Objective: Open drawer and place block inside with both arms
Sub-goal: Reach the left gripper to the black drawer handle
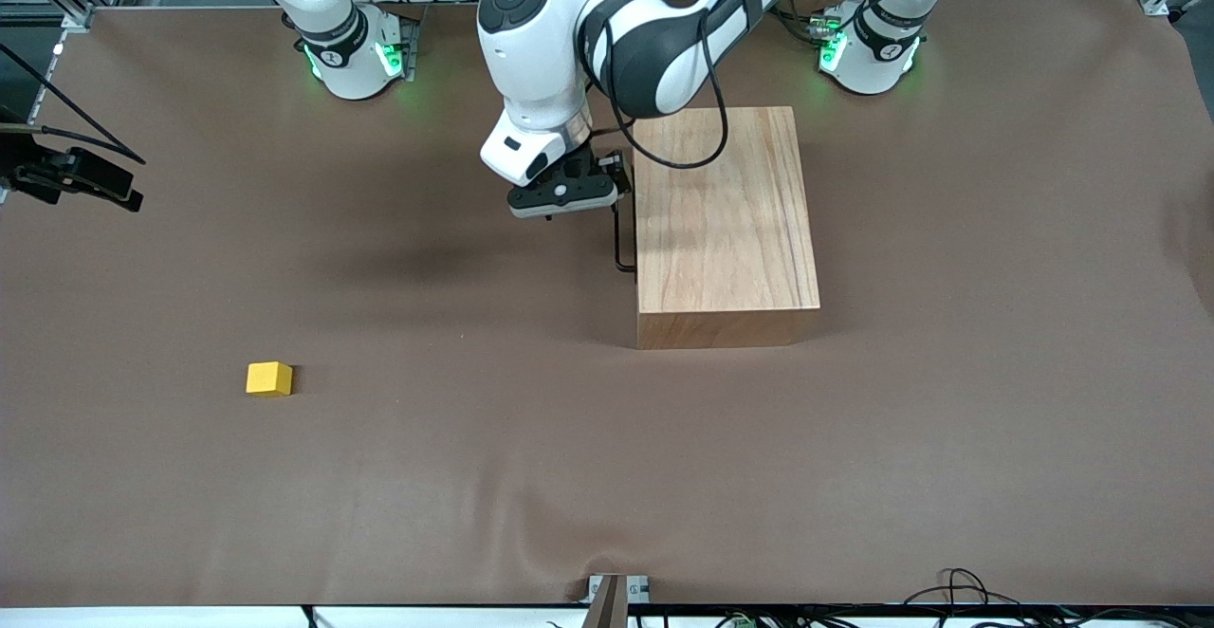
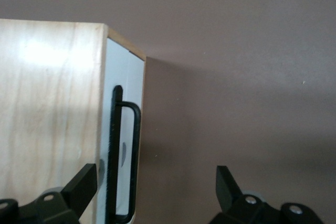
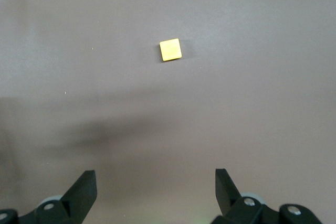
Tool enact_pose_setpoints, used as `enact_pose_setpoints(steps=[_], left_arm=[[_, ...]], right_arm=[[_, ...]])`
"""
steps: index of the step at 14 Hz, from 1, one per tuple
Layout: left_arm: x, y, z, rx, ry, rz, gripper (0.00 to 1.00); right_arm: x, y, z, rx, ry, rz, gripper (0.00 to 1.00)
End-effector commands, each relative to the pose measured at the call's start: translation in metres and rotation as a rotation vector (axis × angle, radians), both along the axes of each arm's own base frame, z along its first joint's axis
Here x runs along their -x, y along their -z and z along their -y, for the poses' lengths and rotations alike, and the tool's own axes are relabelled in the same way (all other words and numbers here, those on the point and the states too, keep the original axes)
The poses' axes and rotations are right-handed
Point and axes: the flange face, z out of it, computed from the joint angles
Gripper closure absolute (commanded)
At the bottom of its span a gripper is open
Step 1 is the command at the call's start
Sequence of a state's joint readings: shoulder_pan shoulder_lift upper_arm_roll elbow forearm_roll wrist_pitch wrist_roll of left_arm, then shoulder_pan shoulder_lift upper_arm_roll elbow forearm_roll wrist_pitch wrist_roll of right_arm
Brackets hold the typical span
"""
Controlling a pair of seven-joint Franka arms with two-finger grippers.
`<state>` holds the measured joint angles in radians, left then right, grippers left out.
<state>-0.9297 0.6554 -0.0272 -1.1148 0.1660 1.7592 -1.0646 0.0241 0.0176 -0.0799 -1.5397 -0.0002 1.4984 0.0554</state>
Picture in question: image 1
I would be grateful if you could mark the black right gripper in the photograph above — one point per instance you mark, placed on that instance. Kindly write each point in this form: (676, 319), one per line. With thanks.
(59, 173)

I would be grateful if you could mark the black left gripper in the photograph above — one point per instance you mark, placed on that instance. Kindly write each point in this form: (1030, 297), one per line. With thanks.
(601, 165)

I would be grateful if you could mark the yellow block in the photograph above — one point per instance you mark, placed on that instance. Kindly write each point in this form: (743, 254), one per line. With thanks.
(268, 378)

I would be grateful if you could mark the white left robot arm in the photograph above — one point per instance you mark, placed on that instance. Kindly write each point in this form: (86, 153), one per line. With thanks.
(654, 49)

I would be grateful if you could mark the light wooden cabinet box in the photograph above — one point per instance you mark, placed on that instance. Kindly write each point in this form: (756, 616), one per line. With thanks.
(730, 230)

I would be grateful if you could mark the brown table cover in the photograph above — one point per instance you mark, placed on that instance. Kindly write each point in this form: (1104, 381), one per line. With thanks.
(569, 467)

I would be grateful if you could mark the metal table clamp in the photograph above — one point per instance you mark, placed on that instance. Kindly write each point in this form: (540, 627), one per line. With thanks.
(616, 595)

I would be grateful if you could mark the green terminal connector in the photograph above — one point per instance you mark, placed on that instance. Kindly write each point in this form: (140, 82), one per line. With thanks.
(742, 622)

